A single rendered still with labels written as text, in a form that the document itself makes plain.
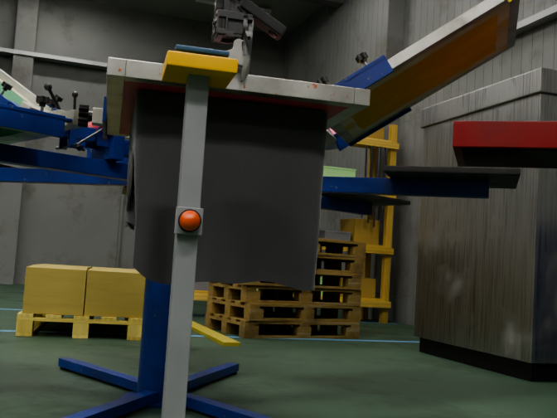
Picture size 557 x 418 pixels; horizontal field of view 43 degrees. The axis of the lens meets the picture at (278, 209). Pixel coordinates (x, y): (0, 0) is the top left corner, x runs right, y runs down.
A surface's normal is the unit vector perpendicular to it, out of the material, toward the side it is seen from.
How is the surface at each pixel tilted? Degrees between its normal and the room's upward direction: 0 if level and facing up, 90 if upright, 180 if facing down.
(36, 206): 90
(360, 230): 90
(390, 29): 90
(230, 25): 90
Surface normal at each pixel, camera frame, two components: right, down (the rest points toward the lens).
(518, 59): -0.94, -0.08
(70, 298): 0.25, -0.06
